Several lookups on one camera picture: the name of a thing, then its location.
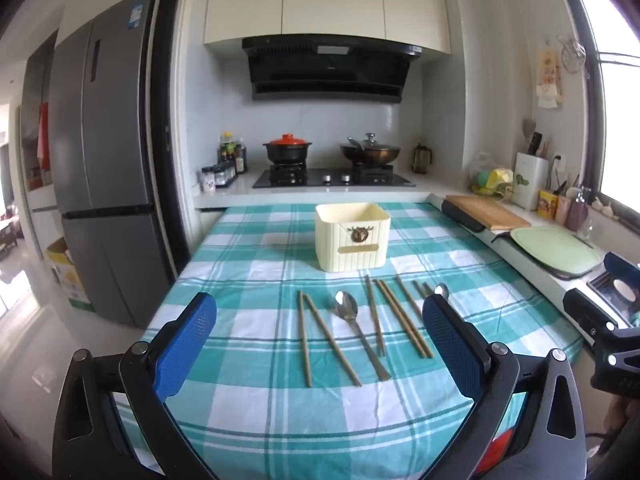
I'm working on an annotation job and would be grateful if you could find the person's right hand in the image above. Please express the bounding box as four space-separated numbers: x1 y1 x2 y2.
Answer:
602 396 636 436

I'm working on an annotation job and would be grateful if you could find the large metal spoon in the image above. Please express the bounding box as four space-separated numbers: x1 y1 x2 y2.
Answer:
334 290 392 382

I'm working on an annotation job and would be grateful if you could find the dark metal wok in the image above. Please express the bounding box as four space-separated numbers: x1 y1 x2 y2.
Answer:
340 143 403 166

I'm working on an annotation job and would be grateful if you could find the purple soap dispenser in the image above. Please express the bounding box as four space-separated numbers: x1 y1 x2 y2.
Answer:
566 187 591 231

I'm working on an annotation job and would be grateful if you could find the white knife holder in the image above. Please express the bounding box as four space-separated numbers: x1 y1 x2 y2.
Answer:
513 152 551 211

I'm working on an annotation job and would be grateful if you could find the clear plastic bag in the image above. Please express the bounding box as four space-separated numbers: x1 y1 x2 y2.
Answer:
467 151 502 197

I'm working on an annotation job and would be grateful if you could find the black tray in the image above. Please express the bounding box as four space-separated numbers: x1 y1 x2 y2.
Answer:
492 230 607 282

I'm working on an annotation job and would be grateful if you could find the wooden cutting board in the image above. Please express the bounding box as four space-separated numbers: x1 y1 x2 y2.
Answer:
444 193 532 232

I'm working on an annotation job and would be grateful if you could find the yellow box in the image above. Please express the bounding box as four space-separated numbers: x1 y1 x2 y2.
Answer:
538 188 559 220

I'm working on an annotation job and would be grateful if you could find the black padded bar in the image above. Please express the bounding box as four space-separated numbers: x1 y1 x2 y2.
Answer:
442 200 486 234

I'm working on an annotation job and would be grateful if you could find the black range hood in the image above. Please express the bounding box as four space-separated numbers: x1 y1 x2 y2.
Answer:
242 37 422 104

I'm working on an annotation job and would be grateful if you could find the glass wok lid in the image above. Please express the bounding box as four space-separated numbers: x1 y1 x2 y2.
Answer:
350 133 389 154

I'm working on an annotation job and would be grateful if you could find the black door frame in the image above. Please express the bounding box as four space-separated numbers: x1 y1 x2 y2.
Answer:
145 0 192 281

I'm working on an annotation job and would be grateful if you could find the grey refrigerator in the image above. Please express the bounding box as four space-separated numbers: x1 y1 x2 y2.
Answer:
47 0 161 328

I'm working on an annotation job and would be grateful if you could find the green cutting board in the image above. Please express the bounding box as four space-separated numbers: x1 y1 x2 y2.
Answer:
510 225 605 277

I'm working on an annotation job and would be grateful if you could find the black clay pot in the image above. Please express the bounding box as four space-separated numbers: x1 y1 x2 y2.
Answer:
263 142 314 166

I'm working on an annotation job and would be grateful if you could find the glass jar with metal frame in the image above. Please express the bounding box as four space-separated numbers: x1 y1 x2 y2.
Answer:
412 142 432 175

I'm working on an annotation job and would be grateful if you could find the cream ribbed utensil holder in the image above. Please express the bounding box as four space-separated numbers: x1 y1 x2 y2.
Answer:
314 202 392 274

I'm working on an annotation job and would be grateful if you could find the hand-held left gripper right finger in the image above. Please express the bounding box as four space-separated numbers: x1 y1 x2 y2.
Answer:
421 295 588 480

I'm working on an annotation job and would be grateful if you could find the teal white checkered tablecloth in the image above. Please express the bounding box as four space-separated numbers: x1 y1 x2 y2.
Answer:
112 202 586 480

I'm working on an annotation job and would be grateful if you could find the red hanging cloth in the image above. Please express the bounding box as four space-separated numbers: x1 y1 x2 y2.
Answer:
37 101 51 171

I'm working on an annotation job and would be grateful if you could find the black gas hob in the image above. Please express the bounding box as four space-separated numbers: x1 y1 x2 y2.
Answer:
252 167 416 190

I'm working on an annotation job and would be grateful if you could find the yellow green sponge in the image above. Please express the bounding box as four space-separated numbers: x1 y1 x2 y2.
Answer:
487 167 515 196

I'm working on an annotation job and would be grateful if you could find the cardboard box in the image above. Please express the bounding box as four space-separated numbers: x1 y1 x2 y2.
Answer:
45 237 96 311

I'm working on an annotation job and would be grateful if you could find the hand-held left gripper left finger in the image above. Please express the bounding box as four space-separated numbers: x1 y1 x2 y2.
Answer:
52 292 218 480

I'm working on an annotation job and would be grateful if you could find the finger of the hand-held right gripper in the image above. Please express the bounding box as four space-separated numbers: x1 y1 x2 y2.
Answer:
562 287 622 335
602 252 640 283

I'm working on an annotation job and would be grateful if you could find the hanging wall calendar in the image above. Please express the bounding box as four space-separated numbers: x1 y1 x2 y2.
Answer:
535 49 564 110

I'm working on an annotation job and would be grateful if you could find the window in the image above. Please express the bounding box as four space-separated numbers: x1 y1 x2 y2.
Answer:
565 0 640 211

